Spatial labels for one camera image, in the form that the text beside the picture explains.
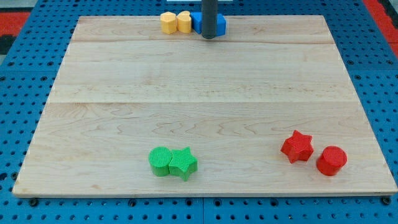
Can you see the yellow hexagon block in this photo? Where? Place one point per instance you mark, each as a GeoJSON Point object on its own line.
{"type": "Point", "coordinates": [168, 22]}

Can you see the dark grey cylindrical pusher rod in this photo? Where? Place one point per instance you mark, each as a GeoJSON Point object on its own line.
{"type": "Point", "coordinates": [209, 10]}

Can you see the blue block right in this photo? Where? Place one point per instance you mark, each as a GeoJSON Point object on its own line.
{"type": "Point", "coordinates": [221, 25]}

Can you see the green star block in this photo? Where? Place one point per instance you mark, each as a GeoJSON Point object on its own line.
{"type": "Point", "coordinates": [183, 163]}

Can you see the green cylinder block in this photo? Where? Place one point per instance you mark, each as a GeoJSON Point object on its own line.
{"type": "Point", "coordinates": [159, 159]}

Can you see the yellow heart block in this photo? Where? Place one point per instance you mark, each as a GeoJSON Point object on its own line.
{"type": "Point", "coordinates": [184, 22]}

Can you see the light wooden board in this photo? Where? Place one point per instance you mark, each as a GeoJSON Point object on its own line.
{"type": "Point", "coordinates": [124, 87]}

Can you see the red cylinder block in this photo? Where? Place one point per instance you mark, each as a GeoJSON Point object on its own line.
{"type": "Point", "coordinates": [332, 159]}

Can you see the blue block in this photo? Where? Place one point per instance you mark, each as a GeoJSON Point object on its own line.
{"type": "Point", "coordinates": [221, 25]}
{"type": "Point", "coordinates": [196, 21]}

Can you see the red star block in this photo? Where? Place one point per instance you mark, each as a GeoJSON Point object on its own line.
{"type": "Point", "coordinates": [298, 147]}

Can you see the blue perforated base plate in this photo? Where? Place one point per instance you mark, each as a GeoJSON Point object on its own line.
{"type": "Point", "coordinates": [31, 65]}

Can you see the blue block left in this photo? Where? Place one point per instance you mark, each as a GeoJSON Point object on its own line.
{"type": "Point", "coordinates": [196, 21]}

